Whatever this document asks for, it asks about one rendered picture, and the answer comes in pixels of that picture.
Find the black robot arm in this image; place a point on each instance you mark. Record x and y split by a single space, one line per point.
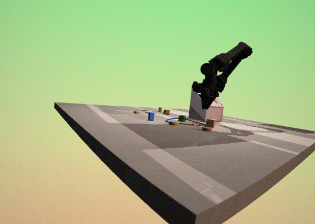
224 62

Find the small blue block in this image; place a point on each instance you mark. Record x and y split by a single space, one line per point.
151 116

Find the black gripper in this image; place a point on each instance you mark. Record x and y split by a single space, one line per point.
208 93

